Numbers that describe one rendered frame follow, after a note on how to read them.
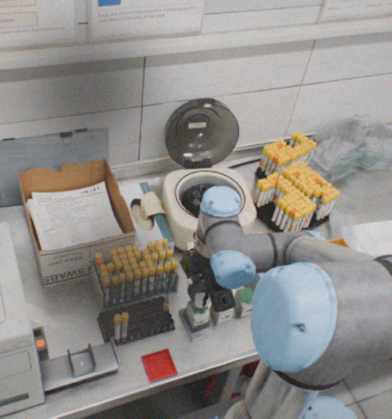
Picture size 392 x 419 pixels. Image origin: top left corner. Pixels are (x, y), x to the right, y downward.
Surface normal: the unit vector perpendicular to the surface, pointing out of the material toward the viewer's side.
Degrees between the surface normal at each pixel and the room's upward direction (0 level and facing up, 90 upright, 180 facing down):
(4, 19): 94
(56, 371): 0
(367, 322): 44
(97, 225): 1
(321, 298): 13
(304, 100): 90
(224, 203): 0
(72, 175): 87
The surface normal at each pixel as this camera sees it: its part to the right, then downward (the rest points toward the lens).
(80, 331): 0.12, -0.68
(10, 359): 0.37, 0.71
